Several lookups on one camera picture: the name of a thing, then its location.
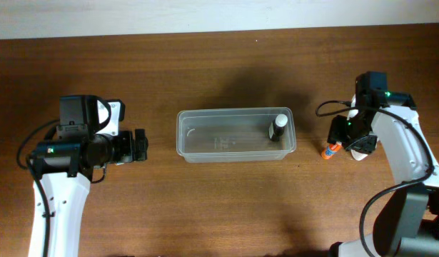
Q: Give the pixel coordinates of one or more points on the clear plastic container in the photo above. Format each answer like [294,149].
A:
[233,135]

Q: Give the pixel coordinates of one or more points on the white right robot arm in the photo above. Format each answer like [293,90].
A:
[402,220]

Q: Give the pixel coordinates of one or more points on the dark bottle white cap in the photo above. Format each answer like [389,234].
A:
[277,127]

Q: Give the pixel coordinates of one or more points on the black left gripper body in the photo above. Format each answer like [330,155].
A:
[132,145]

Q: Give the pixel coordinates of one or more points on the orange glue stick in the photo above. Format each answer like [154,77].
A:
[331,150]

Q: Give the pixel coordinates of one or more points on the white pump bottle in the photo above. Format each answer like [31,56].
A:
[357,155]

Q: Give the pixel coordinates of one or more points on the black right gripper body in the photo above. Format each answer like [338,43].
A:
[336,129]

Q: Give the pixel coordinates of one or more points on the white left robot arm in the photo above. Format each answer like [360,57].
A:
[63,172]

